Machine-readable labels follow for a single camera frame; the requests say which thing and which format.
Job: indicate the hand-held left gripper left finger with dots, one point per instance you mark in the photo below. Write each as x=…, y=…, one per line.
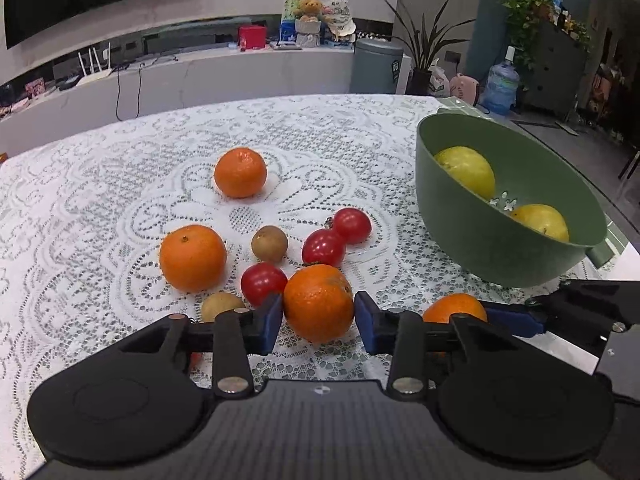
x=270, y=323

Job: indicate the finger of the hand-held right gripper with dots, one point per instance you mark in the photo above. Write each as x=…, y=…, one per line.
x=517, y=322

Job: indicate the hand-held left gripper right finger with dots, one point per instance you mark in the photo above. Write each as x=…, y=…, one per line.
x=365, y=325

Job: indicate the red tomato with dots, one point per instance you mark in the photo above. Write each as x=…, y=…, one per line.
x=351, y=225
x=323, y=247
x=262, y=282

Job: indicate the orange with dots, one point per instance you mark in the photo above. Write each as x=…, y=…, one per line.
x=318, y=302
x=454, y=307
x=240, y=172
x=192, y=258

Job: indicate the small brown kiwi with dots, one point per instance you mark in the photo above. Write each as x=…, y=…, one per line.
x=269, y=243
x=220, y=305

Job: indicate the green bowl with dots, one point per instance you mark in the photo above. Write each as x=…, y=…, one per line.
x=450, y=240

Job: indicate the white lace tablecloth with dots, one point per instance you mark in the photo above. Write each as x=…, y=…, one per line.
x=125, y=170

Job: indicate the blue water bottle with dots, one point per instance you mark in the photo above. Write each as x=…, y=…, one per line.
x=501, y=87

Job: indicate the pink appliance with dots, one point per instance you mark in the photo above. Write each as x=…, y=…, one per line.
x=465, y=90

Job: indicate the dark grey cabinet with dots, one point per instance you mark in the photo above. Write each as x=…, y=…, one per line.
x=555, y=75

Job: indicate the white plastic bag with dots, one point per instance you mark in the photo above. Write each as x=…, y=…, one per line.
x=439, y=80

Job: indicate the grey trash can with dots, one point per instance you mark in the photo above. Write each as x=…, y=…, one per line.
x=376, y=65

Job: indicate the long-leaf potted plant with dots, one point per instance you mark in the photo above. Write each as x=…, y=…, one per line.
x=425, y=47

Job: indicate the red box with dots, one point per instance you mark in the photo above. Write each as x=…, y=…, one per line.
x=251, y=37

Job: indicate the white basket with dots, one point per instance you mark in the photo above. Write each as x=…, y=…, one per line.
x=307, y=34

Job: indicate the blue box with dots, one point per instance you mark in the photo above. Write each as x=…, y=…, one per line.
x=287, y=29

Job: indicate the leafy green plant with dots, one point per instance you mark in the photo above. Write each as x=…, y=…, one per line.
x=525, y=15

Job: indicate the white router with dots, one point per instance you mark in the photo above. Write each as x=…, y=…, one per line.
x=95, y=67

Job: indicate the brown teddy bear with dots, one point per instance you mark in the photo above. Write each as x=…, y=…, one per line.
x=307, y=10

